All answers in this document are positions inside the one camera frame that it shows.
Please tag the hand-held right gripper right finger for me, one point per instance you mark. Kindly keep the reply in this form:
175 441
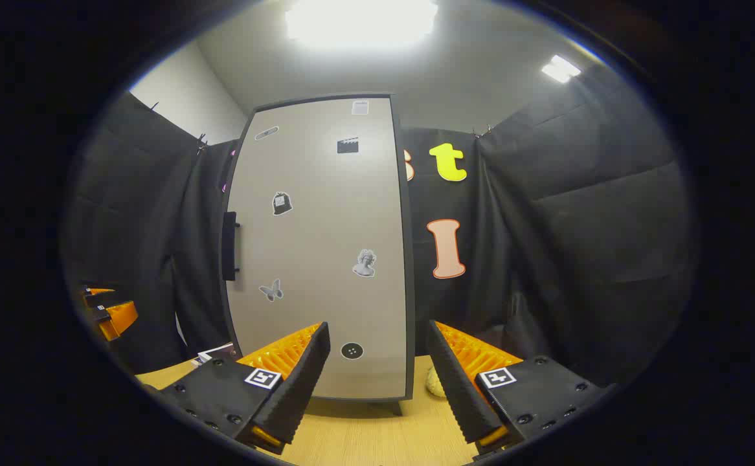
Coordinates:
455 382

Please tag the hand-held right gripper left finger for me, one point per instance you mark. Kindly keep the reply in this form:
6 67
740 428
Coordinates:
300 382

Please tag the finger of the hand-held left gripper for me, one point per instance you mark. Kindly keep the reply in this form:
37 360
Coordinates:
99 299
118 318

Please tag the dark grey cabinet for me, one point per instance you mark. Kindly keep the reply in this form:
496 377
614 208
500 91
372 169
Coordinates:
407 259

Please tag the light grey cabinet door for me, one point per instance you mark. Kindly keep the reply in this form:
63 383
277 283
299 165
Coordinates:
319 226

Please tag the yellow plush ball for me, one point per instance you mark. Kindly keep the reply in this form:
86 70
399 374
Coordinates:
436 383

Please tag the white portrait cover book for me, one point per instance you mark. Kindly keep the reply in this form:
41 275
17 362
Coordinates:
217 353

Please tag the black backdrop cloth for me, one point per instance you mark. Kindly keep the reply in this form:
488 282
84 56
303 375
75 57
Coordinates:
578 226

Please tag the small ceiling light panel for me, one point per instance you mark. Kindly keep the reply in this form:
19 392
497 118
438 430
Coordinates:
561 68

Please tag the large ceiling light panel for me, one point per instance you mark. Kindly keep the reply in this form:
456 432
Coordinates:
361 22

